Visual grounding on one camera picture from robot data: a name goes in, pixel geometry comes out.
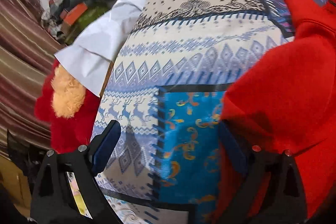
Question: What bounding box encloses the red zip jacket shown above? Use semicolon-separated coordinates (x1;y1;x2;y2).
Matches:
214;0;335;223

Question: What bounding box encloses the pile of clothes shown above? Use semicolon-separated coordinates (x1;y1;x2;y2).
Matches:
41;0;70;40

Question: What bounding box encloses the red plush toy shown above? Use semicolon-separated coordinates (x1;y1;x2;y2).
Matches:
34;60;100;153

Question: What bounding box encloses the white shirt on bed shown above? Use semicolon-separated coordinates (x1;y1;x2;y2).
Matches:
55;0;146;97

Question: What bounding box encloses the striped red gold curtain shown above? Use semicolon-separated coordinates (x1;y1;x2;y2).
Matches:
1;0;62;157

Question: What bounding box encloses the blue patchwork quilt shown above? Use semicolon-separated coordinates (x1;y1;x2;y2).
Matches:
67;0;334;224

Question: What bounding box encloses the orange shoe box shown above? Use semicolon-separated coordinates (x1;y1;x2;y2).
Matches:
63;2;88;26

